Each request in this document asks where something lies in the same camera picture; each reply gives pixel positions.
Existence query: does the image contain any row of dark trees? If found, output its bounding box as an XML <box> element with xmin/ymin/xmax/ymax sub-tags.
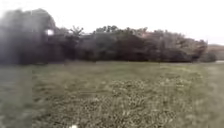
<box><xmin>0</xmin><ymin>8</ymin><xmax>224</xmax><ymax>66</ymax></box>

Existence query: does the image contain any green grass field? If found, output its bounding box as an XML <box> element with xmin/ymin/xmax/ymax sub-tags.
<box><xmin>0</xmin><ymin>59</ymin><xmax>224</xmax><ymax>128</ymax></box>

